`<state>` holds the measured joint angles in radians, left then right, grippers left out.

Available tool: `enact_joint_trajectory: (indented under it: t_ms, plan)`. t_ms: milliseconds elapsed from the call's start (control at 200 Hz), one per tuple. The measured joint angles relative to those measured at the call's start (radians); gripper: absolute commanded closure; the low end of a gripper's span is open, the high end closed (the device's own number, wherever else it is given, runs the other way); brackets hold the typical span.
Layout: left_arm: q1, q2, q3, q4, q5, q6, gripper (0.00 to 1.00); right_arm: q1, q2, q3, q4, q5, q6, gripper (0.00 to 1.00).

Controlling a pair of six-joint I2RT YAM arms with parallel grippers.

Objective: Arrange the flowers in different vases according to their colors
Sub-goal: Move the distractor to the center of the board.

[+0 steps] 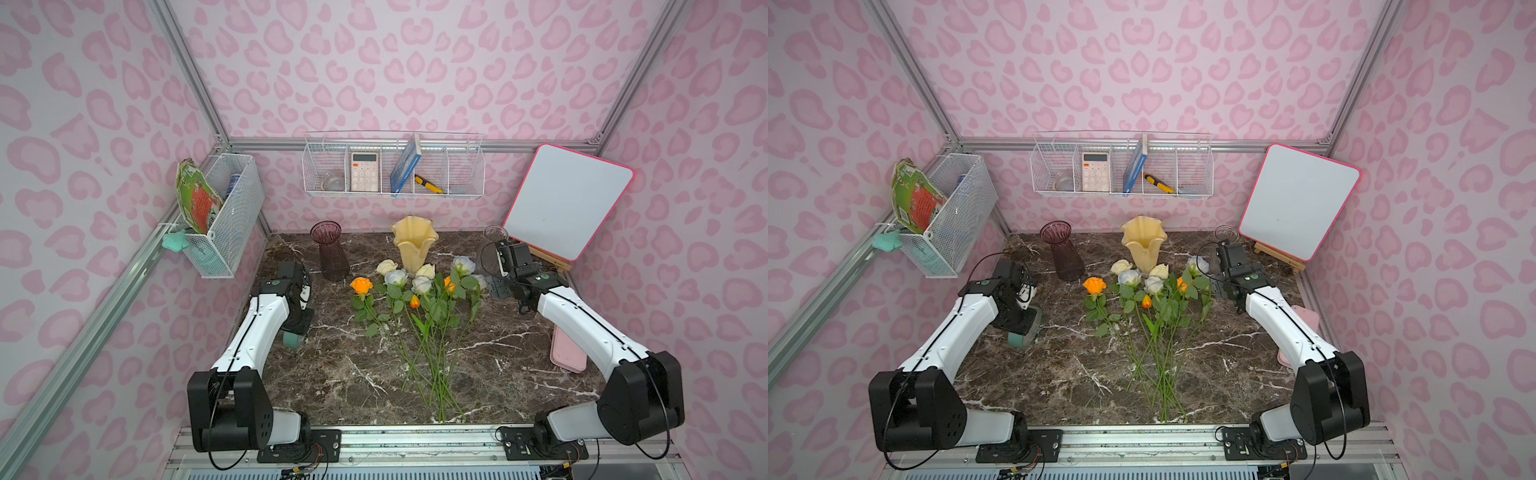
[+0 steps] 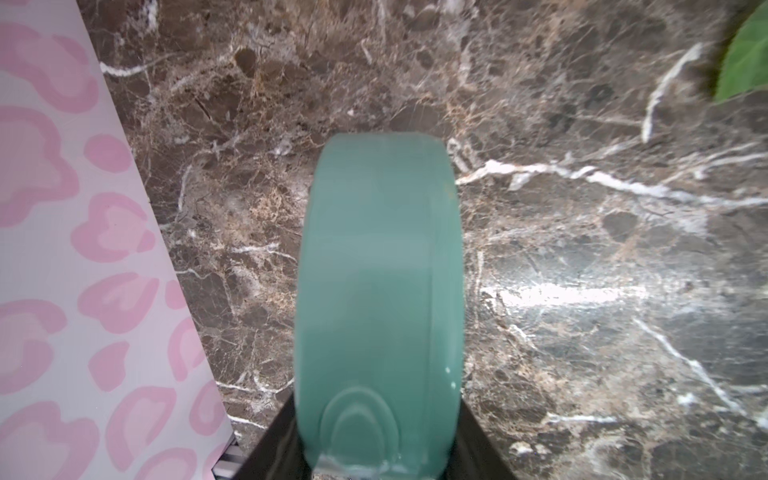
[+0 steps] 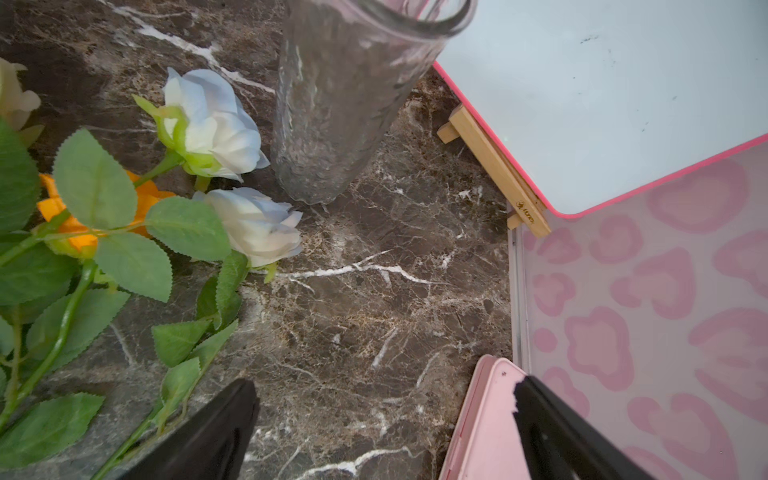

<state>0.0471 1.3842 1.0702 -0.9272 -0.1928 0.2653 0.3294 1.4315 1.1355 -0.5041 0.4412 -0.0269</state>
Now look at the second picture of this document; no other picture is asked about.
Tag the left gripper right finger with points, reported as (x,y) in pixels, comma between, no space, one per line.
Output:
(473,456)

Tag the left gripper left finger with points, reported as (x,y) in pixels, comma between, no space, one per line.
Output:
(279,453)

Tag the teal round alarm clock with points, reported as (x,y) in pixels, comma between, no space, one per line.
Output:
(379,325)

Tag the large orange rose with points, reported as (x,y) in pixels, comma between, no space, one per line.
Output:
(744,66)

